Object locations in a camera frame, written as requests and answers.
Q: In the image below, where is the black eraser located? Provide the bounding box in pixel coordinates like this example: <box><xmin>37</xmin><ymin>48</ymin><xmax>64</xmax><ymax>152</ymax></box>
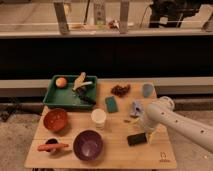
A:
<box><xmin>127</xmin><ymin>133</ymin><xmax>147</xmax><ymax>146</ymax></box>

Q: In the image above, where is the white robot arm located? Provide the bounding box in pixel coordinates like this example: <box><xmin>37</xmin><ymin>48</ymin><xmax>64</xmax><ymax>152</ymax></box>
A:
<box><xmin>139</xmin><ymin>96</ymin><xmax>213</xmax><ymax>153</ymax></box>

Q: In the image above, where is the purple bowl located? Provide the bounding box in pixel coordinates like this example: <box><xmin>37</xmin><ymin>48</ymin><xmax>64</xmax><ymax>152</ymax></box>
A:
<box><xmin>73</xmin><ymin>130</ymin><xmax>103</xmax><ymax>161</ymax></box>

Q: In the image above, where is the red-brown bowl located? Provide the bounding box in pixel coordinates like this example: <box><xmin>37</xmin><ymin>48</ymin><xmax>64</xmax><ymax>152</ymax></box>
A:
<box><xmin>43</xmin><ymin>108</ymin><xmax>68</xmax><ymax>132</ymax></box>

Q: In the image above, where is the metal fork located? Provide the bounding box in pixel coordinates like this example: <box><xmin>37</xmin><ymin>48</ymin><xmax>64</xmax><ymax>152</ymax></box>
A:
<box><xmin>124</xmin><ymin>119</ymin><xmax>139</xmax><ymax>124</ymax></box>

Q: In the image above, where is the crumpled blue cloth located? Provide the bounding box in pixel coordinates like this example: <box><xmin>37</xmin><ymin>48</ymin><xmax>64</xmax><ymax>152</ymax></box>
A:
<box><xmin>130</xmin><ymin>100</ymin><xmax>144</xmax><ymax>117</ymax></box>

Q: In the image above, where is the wooden folding table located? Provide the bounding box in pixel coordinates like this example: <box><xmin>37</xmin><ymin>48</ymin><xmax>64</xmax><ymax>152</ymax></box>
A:
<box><xmin>25</xmin><ymin>83</ymin><xmax>177</xmax><ymax>169</ymax></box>

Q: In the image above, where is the blue cup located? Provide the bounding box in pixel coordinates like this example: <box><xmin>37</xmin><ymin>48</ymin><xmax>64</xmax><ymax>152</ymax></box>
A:
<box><xmin>142</xmin><ymin>83</ymin><xmax>154</xmax><ymax>98</ymax></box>

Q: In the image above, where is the green sponge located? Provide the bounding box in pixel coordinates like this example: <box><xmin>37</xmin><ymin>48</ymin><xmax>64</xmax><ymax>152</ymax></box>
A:
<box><xmin>105</xmin><ymin>96</ymin><xmax>118</xmax><ymax>113</ymax></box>

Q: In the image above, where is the white paper cup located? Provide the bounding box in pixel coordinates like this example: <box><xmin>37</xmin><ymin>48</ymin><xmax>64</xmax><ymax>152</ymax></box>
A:
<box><xmin>91</xmin><ymin>109</ymin><xmax>107</xmax><ymax>129</ymax></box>

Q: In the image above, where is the dark red grapes bunch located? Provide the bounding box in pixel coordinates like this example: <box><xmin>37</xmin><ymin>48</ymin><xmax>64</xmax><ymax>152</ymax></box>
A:
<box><xmin>111</xmin><ymin>85</ymin><xmax>131</xmax><ymax>97</ymax></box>

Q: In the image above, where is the green plastic tray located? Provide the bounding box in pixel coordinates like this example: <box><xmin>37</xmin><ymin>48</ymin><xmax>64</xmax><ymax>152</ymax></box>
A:
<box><xmin>43</xmin><ymin>75</ymin><xmax>97</xmax><ymax>110</ymax></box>

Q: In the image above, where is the corn cob toy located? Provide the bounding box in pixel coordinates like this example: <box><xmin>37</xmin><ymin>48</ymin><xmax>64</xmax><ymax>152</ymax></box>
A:
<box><xmin>73</xmin><ymin>72</ymin><xmax>92</xmax><ymax>90</ymax></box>

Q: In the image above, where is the small black cup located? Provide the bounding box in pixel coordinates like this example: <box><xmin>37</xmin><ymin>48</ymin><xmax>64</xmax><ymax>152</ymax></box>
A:
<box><xmin>45</xmin><ymin>138</ymin><xmax>58</xmax><ymax>152</ymax></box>

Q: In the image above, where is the orange fruit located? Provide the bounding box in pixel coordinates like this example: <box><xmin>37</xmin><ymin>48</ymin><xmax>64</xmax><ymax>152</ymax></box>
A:
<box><xmin>55</xmin><ymin>77</ymin><xmax>67</xmax><ymax>88</ymax></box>

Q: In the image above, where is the orange carrot toy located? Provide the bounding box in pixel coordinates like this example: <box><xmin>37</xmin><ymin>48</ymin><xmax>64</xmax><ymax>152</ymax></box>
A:
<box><xmin>37</xmin><ymin>143</ymin><xmax>69</xmax><ymax>151</ymax></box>

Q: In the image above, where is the black handled tool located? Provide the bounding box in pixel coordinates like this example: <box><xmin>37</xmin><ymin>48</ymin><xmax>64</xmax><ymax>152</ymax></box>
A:
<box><xmin>76</xmin><ymin>88</ymin><xmax>96</xmax><ymax>105</ymax></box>

